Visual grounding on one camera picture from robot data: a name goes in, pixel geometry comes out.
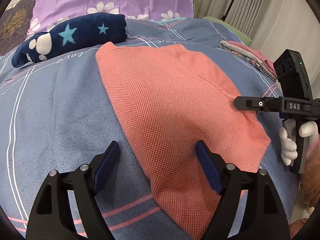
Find white gloved right hand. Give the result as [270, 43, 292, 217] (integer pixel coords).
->
[279, 119, 319, 166]

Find purple floral pillow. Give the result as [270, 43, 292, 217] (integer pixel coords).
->
[27, 0, 194, 37]

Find green blanket edge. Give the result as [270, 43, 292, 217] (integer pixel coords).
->
[204, 16, 252, 46]

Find blue striped bed sheet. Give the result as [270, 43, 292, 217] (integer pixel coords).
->
[1, 18, 298, 239]

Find stack of folded clothes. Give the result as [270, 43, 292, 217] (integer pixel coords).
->
[219, 41, 277, 81]

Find beige curtain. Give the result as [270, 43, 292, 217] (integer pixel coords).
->
[193, 0, 294, 48]

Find navy star fleece garment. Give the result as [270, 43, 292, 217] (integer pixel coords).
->
[11, 12, 127, 68]

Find salmon pink knit garment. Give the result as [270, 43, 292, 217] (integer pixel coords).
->
[96, 42, 270, 239]

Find dark brown patterned pillow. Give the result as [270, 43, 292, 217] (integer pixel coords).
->
[0, 0, 35, 56]

